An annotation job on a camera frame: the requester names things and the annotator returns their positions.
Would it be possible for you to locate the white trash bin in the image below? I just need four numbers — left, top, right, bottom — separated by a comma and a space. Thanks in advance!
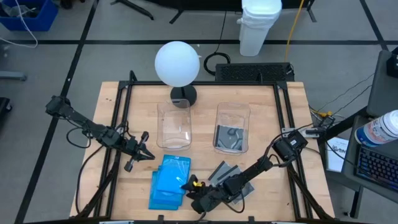
236, 0, 283, 58

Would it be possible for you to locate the black stand leg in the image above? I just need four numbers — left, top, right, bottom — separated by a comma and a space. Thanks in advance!
169, 8, 185, 25
110, 0, 155, 21

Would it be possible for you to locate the clear plastic bin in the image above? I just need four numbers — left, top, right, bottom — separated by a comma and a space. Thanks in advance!
212, 101, 251, 156
156, 98, 193, 151

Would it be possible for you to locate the white globe table lamp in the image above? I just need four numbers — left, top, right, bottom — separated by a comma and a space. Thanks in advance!
154, 40, 201, 109

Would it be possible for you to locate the white paper sheet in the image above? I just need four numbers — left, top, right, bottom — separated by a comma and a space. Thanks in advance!
325, 136, 351, 174

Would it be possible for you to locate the yellow cable connector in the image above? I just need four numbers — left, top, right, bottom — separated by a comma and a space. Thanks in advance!
310, 108, 333, 118

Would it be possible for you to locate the dark grey desk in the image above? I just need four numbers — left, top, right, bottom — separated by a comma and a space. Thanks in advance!
341, 115, 398, 205

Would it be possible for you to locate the white wipes canister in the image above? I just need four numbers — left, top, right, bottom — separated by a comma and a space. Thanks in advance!
354, 109, 398, 148

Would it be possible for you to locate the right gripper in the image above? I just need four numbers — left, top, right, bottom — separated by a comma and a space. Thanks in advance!
181, 174, 233, 215

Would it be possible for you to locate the black coiled floor cable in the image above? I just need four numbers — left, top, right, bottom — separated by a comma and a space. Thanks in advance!
203, 11, 232, 76

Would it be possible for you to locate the grey flat floor base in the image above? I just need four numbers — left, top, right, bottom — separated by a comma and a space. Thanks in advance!
0, 70, 28, 82

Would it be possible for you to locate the black floor object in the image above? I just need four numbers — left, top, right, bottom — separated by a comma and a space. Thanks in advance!
0, 96, 13, 125

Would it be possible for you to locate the black device on cart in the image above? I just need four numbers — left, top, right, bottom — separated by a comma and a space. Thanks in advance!
386, 46, 398, 78

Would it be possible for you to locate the black backlit keyboard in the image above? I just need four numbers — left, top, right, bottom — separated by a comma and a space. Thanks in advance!
355, 145, 398, 191

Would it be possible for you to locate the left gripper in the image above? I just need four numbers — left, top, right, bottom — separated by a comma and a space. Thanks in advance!
123, 131, 155, 172

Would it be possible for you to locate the yellow hanging cable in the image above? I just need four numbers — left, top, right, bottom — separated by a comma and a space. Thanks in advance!
284, 0, 306, 63

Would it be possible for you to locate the black perforated metal box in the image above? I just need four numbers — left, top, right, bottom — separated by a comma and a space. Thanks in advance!
214, 62, 295, 83

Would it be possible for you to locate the grey cart top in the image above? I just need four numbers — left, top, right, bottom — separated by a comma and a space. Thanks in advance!
366, 49, 398, 118

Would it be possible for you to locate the blue plastic crate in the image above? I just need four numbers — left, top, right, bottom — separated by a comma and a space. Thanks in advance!
0, 0, 59, 32

